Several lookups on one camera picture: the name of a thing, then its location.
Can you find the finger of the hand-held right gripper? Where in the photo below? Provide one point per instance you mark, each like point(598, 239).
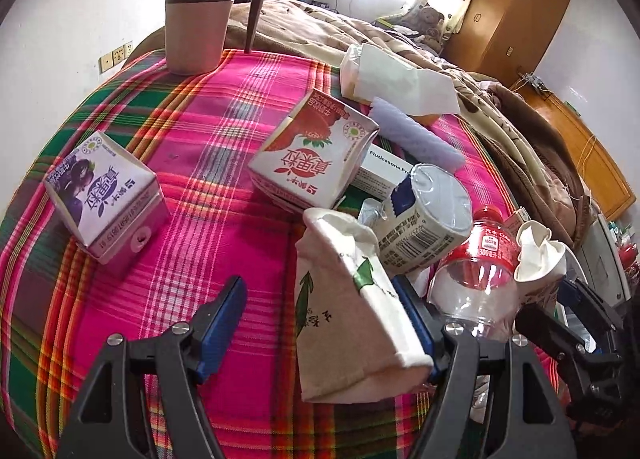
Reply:
point(547, 331)
point(587, 303)

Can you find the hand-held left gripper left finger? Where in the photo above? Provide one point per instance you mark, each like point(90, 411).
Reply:
point(222, 324)

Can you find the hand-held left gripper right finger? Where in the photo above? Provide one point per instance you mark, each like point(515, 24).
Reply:
point(414, 316)

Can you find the white yogurt cup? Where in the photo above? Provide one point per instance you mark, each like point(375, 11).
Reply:
point(430, 219)

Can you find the purple white medicine box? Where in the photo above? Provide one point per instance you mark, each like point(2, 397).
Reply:
point(380, 174)

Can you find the crumpled white paper cup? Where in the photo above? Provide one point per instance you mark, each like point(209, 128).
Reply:
point(537, 259)

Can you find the clear plastic bottle red label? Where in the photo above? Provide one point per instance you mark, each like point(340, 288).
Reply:
point(475, 284)

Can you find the purple milk carton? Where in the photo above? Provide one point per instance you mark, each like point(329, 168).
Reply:
point(105, 194)

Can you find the lilac ribbed foam roll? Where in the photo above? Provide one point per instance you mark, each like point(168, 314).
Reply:
point(415, 134)

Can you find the red milk carton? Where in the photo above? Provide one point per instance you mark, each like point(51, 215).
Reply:
point(310, 154)

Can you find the pink green plaid blanket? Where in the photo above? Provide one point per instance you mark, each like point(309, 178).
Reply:
point(200, 119)

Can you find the small electronic device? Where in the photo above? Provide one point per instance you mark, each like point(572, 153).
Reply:
point(535, 83)

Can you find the white tissue pack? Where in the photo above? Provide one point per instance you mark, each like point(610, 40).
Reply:
point(385, 79)

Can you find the brown teddy bear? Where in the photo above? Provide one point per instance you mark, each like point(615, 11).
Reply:
point(427, 24)

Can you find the wooden wardrobe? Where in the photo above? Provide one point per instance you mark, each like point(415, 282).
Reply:
point(515, 14)

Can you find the pink brown mug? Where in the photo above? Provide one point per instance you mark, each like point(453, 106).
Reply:
point(195, 24)

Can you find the brown patterned blanket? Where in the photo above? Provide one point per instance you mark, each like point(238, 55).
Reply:
point(320, 29)

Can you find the wall socket strip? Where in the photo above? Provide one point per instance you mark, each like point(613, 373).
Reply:
point(115, 56)

